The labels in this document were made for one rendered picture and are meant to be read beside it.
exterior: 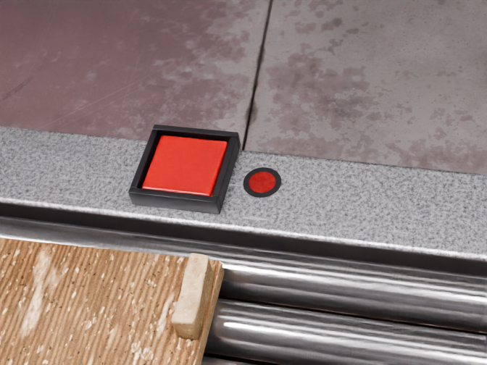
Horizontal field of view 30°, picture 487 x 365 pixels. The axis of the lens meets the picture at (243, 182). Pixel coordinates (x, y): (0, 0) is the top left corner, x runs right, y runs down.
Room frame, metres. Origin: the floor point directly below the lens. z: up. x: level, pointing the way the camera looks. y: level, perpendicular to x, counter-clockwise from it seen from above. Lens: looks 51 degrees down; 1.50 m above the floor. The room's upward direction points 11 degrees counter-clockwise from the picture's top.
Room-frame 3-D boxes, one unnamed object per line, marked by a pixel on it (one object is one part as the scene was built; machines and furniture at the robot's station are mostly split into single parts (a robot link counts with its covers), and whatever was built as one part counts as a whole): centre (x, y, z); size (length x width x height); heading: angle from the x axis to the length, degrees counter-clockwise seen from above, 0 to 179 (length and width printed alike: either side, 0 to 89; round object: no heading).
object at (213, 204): (0.50, 0.05, 0.92); 0.08 x 0.08 x 0.02; 68
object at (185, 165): (0.50, 0.05, 0.92); 0.06 x 0.06 x 0.01; 68
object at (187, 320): (0.36, 0.05, 0.95); 0.06 x 0.02 x 0.03; 160
